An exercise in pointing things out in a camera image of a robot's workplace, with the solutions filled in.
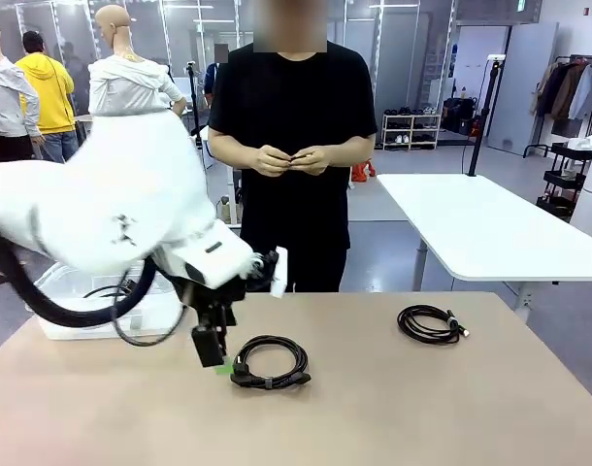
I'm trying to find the black bags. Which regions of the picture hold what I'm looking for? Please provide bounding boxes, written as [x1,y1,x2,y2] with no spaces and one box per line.
[441,96,481,137]

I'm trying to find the white shoe rack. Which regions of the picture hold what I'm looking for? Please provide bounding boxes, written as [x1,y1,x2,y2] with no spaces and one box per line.
[380,106,443,151]

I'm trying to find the clear plastic storage container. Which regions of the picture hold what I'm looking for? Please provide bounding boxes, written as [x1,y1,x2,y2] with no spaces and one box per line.
[33,261,185,341]

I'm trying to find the mannequin in gray shirt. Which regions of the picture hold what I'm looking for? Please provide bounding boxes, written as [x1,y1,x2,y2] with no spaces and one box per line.
[0,22,43,164]

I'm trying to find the white table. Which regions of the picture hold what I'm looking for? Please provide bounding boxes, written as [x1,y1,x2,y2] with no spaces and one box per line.
[376,172,592,312]

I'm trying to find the white table leg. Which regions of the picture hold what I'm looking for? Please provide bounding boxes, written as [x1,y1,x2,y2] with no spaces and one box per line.
[512,281,538,324]

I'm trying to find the black pole stand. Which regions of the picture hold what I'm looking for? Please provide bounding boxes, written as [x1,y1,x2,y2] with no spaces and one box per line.
[463,53,507,179]

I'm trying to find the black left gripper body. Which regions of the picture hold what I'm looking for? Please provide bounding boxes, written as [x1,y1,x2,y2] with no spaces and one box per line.
[177,276,248,336]

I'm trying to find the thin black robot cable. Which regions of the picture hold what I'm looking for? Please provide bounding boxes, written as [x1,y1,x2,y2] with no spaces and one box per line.
[82,285,188,347]

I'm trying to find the clothes rack with coats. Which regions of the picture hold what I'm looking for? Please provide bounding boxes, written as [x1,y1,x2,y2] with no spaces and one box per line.
[521,53,592,159]

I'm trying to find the light gray partition panel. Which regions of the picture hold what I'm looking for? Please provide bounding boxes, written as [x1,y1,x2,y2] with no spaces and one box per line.
[485,21,559,156]

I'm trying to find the person in blue top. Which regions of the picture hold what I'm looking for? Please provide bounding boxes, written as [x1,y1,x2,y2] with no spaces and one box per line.
[203,43,229,111]

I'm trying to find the black tripod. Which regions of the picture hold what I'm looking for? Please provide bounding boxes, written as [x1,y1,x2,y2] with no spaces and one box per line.
[186,60,210,147]

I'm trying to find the person's left hand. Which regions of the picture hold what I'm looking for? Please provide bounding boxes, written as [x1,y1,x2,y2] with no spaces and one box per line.
[289,147,332,177]

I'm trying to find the black utility cart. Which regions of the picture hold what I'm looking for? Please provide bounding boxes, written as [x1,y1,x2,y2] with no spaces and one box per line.
[536,140,592,222]

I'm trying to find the person's right hand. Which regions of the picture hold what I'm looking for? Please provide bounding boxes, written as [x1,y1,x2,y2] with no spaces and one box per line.
[250,145,293,177]

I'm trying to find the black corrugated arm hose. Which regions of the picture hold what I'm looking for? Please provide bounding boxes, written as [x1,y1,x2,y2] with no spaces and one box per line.
[0,225,156,331]

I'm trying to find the person in yellow hoodie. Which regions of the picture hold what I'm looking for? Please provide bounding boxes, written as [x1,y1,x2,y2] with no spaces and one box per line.
[15,30,80,164]

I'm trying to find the person's left forearm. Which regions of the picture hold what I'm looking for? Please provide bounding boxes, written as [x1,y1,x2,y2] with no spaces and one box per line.
[324,131,375,169]

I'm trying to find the mannequin in white hoodie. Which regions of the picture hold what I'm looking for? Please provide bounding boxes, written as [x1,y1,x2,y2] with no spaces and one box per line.
[87,4,188,117]

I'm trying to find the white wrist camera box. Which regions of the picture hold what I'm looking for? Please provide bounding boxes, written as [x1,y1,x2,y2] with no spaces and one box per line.
[269,246,290,298]

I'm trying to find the person's right forearm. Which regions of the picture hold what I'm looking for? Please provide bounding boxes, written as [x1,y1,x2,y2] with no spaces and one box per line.
[207,126,258,171]

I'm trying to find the person in black t-shirt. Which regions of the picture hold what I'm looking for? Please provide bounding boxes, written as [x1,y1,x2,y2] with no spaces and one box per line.
[207,0,378,293]

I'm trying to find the orange object on floor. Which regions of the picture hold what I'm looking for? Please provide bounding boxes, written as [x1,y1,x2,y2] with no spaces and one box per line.
[350,159,378,183]

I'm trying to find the black power cable with plug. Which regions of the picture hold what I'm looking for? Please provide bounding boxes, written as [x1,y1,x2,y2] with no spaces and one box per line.
[229,334,312,390]

